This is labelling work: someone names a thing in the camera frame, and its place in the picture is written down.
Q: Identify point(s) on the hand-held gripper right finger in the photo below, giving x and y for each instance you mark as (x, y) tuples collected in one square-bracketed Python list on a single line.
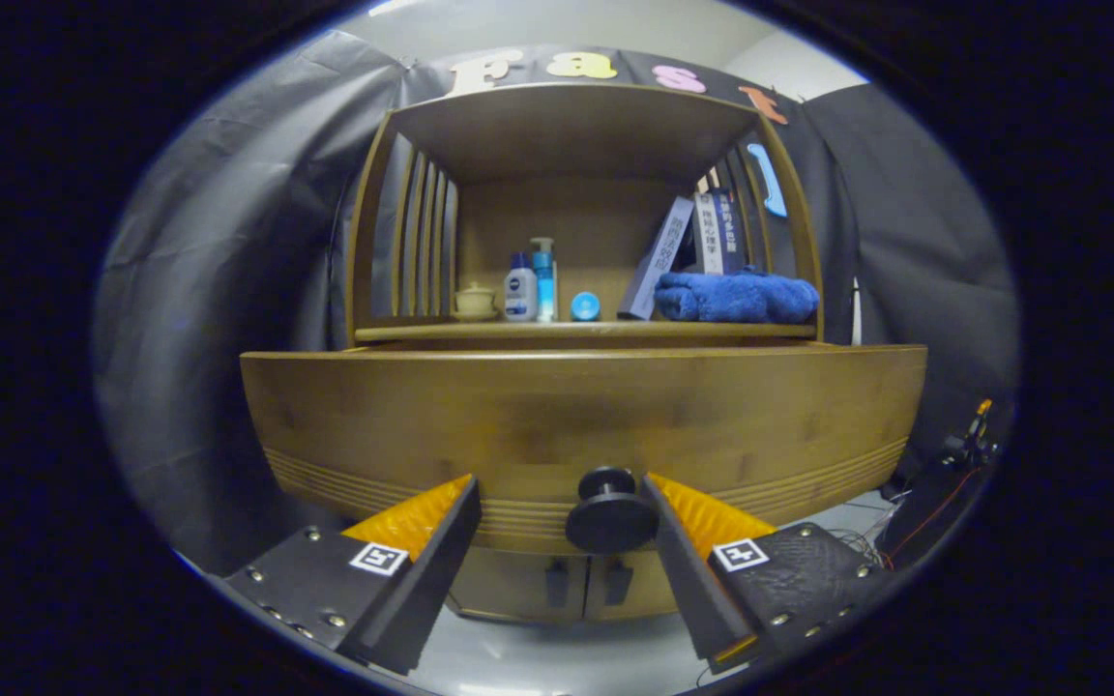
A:
[(688, 570)]

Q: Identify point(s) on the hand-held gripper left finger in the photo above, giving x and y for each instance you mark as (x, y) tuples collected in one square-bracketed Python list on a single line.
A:
[(441, 561)]

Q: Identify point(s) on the wooden drawer with black knob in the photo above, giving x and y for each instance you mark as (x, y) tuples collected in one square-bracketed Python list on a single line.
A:
[(538, 416)]

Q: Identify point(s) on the blue white cosmetic tube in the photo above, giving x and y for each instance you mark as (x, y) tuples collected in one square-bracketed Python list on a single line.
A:
[(585, 306)]

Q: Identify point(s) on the wooden cabinet door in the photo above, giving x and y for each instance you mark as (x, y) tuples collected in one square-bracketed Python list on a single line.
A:
[(509, 585), (649, 590)]

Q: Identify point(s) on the wooden countertop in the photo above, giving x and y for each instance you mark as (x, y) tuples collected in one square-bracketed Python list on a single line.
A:
[(567, 330)]

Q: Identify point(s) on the wooden cabinet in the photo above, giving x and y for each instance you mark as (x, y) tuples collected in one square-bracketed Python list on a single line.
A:
[(567, 126)]

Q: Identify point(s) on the black side table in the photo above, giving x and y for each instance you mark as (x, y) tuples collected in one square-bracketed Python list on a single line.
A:
[(924, 512)]

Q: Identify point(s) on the cream lidded teacup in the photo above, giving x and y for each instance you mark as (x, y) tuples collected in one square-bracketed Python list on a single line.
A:
[(476, 302)]

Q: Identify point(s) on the blue folded towel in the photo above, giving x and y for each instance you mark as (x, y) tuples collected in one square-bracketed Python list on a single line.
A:
[(736, 298)]

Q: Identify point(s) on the white bottle with blue cap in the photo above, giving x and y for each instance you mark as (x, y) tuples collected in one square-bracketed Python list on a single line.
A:
[(520, 295)]

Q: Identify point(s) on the white slim bottle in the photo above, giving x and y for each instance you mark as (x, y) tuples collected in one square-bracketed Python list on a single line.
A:
[(556, 290)]

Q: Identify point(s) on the blue pump bottle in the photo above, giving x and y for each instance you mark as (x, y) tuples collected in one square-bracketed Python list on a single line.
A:
[(544, 285)]

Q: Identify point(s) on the orange black device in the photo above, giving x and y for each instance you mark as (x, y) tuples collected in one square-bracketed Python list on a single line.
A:
[(968, 445)]

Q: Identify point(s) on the light purple book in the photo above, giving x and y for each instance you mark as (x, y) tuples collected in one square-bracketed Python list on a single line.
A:
[(659, 256)]

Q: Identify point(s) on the white book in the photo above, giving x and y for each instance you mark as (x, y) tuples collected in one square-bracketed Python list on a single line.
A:
[(707, 237)]

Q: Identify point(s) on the dark blue book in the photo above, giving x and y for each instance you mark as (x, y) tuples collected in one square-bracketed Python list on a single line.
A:
[(733, 232)]

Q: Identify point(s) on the black backdrop cloth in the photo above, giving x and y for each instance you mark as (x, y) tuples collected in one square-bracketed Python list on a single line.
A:
[(219, 290)]

